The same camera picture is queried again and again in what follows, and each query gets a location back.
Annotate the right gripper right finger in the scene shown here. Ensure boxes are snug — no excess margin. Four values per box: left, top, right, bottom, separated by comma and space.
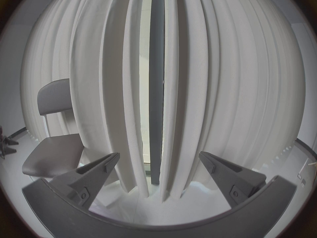
199, 151, 267, 208

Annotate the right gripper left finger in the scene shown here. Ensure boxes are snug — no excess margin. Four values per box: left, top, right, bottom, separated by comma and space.
53, 153, 121, 206

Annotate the grey padded white-legged chair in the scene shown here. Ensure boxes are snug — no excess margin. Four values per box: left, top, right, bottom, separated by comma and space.
22, 78, 85, 179

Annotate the white curtain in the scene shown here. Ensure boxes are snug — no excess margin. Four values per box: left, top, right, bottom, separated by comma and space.
20, 0, 153, 198
160, 0, 306, 203

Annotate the window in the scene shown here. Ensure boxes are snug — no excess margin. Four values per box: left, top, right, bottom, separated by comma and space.
139, 0, 165, 186

